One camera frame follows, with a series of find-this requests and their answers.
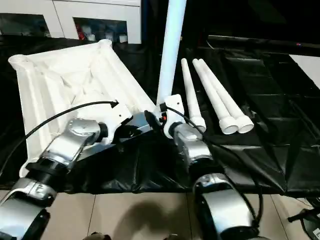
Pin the white plastic table leg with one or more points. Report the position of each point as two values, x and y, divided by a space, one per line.
220 105
172 50
233 105
192 100

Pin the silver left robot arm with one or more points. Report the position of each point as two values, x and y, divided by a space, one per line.
62 140

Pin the black work mat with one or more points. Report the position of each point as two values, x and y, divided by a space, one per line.
250 155

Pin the white glass-door cabinet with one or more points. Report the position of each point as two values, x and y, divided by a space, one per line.
62 12

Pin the white flat board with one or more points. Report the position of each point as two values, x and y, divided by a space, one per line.
307 70

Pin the black floor stand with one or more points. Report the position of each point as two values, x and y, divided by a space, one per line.
300 217

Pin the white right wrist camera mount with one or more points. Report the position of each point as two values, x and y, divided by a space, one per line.
175 102

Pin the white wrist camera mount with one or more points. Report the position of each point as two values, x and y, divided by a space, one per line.
117 117
175 102

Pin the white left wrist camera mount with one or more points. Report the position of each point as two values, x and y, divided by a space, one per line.
117 117

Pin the black metal rail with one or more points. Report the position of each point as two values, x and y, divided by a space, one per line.
250 42

